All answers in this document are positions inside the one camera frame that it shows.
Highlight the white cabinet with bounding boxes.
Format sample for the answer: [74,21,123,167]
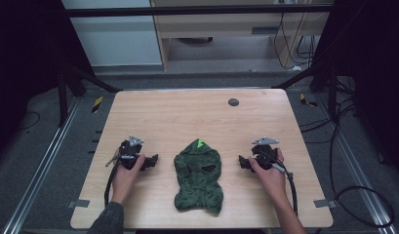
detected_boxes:
[60,0,165,68]

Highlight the hanging black desk cables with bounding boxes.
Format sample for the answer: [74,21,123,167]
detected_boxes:
[272,12,319,71]

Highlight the grey table bracket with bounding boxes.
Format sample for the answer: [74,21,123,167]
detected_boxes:
[66,198,91,210]
[313,198,337,210]

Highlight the person's right hand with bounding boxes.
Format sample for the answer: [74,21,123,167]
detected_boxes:
[248,147,288,205]

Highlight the person's left hand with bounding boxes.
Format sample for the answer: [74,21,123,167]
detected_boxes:
[110,148,146,206]

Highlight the black floor cable loop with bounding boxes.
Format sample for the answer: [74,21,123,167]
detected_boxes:
[299,97,396,229]

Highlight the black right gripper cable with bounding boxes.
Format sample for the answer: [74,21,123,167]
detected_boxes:
[267,151,299,216]

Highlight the aluminium floor rail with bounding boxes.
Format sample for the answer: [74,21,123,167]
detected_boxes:
[315,94,398,234]
[1,97,82,234]

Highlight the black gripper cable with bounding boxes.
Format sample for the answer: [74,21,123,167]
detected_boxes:
[102,155,130,208]
[267,151,299,216]

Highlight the thin black floor cable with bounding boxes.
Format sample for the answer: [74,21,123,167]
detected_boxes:
[17,110,42,132]

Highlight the black horizontal frame bar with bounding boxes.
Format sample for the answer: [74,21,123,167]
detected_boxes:
[64,3,334,19]

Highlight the black frame stand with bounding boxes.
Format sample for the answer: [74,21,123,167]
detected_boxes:
[272,59,339,123]
[56,61,124,129]

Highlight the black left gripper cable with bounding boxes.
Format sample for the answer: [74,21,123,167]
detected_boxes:
[102,155,130,208]

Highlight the green fleece pet hoodie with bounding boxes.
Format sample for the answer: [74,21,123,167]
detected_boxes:
[173,137,225,215]

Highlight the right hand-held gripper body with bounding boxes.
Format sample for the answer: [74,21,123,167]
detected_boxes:
[251,136,281,172]

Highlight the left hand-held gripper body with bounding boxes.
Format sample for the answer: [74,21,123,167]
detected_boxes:
[118,135,145,171]

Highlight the yellow black hazard tape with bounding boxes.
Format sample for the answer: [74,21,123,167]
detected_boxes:
[91,95,104,114]
[299,93,319,108]

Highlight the black curtain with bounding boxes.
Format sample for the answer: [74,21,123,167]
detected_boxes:
[0,0,95,160]
[312,0,399,181]

